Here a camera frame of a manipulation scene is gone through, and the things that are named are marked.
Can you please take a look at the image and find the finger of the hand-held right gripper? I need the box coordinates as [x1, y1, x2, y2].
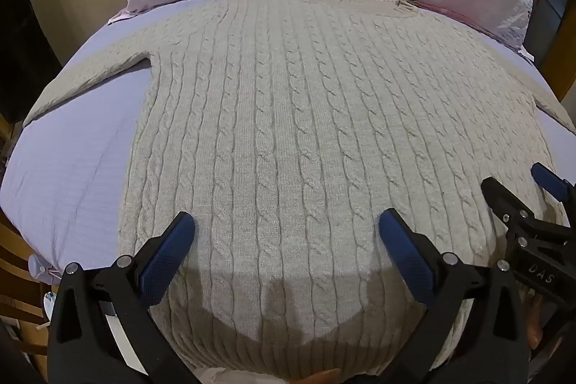
[481, 177, 536, 234]
[530, 162, 576, 205]

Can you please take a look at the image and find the small white plastic object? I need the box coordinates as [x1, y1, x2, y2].
[28, 256, 61, 283]

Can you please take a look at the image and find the wooden bed frame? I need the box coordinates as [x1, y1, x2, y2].
[0, 114, 51, 367]

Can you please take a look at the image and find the lavender bed sheet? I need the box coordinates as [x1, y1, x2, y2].
[0, 0, 576, 277]

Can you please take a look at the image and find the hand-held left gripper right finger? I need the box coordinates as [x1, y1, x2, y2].
[378, 208, 530, 384]

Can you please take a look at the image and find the beige cable-knit sweater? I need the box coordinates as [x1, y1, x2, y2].
[22, 0, 568, 382]

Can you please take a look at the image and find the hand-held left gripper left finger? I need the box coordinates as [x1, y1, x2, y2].
[47, 211, 199, 384]

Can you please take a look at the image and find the wooden post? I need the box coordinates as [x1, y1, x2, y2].
[533, 0, 576, 108]

